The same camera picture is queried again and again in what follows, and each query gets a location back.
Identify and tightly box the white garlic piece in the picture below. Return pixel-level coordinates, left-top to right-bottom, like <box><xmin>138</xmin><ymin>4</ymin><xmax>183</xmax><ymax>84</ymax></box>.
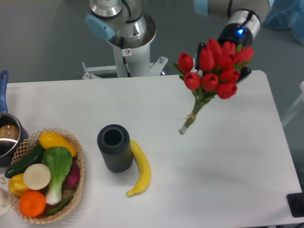
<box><xmin>0</xmin><ymin>177</ymin><xmax>6</xmax><ymax>185</ymax></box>

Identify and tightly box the purple sweet potato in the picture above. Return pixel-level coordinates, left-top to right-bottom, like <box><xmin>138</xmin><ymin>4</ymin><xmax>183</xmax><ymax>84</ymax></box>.
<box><xmin>65</xmin><ymin>160</ymin><xmax>80</xmax><ymax>187</ymax></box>

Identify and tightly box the white round radish slice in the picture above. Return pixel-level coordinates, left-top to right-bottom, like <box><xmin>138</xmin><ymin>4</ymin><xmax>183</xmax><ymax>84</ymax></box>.
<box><xmin>23</xmin><ymin>163</ymin><xmax>51</xmax><ymax>190</ymax></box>

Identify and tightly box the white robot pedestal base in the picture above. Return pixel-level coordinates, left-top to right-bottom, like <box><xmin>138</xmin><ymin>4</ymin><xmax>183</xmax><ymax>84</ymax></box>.
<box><xmin>82</xmin><ymin>40</ymin><xmax>169</xmax><ymax>79</ymax></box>

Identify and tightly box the blue handled saucepan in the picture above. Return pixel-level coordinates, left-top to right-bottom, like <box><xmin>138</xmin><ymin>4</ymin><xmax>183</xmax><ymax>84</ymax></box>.
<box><xmin>0</xmin><ymin>70</ymin><xmax>28</xmax><ymax>167</ymax></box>

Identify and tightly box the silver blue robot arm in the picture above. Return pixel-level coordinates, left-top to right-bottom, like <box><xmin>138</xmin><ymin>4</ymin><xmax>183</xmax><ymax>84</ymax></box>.
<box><xmin>83</xmin><ymin>0</ymin><xmax>274</xmax><ymax>79</ymax></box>

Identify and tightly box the orange fruit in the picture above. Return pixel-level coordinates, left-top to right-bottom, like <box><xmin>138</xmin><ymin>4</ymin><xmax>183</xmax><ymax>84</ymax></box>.
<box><xmin>19</xmin><ymin>191</ymin><xmax>46</xmax><ymax>217</ymax></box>

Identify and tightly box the blue plastic bag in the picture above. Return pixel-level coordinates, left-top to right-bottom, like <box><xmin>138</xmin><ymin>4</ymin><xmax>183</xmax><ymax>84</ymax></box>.
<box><xmin>264</xmin><ymin>0</ymin><xmax>304</xmax><ymax>45</ymax></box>

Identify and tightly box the yellow banana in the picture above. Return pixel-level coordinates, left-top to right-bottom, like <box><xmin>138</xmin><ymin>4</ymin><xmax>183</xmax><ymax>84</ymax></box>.
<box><xmin>126</xmin><ymin>140</ymin><xmax>152</xmax><ymax>197</ymax></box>

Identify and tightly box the red tulip bouquet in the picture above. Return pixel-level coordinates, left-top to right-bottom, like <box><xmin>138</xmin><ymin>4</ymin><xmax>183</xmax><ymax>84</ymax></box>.
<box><xmin>174</xmin><ymin>38</ymin><xmax>255</xmax><ymax>135</ymax></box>

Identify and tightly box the black device at table edge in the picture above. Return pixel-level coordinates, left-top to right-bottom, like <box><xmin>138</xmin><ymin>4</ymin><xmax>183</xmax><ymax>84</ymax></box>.
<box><xmin>286</xmin><ymin>192</ymin><xmax>304</xmax><ymax>218</ymax></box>

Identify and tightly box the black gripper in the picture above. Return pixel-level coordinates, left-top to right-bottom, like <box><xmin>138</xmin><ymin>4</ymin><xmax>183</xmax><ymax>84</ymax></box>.
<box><xmin>194</xmin><ymin>23</ymin><xmax>253</xmax><ymax>84</ymax></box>

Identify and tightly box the yellow bell pepper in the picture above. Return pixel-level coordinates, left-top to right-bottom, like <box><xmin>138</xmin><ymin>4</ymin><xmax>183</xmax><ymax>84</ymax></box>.
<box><xmin>8</xmin><ymin>173</ymin><xmax>29</xmax><ymax>196</ymax></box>

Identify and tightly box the dark grey ribbed vase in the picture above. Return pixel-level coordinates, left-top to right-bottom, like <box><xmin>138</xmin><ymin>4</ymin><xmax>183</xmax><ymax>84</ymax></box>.
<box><xmin>97</xmin><ymin>124</ymin><xmax>133</xmax><ymax>172</ymax></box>

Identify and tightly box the yellow squash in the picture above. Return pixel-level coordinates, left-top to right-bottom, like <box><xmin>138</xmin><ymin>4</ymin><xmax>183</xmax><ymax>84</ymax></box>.
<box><xmin>39</xmin><ymin>132</ymin><xmax>77</xmax><ymax>158</ymax></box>

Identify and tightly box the dark green cucumber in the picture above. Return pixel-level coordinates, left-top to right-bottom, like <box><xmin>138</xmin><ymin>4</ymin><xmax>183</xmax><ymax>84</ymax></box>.
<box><xmin>4</xmin><ymin>143</ymin><xmax>45</xmax><ymax>179</ymax></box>

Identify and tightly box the green bok choy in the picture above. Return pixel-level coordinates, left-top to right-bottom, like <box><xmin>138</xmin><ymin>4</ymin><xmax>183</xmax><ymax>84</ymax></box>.
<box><xmin>41</xmin><ymin>146</ymin><xmax>72</xmax><ymax>205</ymax></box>

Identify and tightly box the woven wicker basket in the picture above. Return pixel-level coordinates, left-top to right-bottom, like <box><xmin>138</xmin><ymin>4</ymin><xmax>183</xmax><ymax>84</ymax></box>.
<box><xmin>9</xmin><ymin>128</ymin><xmax>85</xmax><ymax>224</ymax></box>

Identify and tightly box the green chili pepper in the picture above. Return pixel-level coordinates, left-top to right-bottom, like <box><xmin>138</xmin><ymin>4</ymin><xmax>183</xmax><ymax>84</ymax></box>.
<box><xmin>45</xmin><ymin>194</ymin><xmax>74</xmax><ymax>217</ymax></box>

